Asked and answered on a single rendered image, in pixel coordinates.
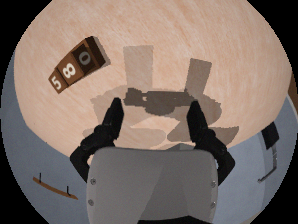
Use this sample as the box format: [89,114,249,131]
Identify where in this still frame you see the brown cube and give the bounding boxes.
[58,45,95,85]
[48,67,69,94]

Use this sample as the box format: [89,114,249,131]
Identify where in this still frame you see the brown wooden tray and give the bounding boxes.
[54,36,106,88]

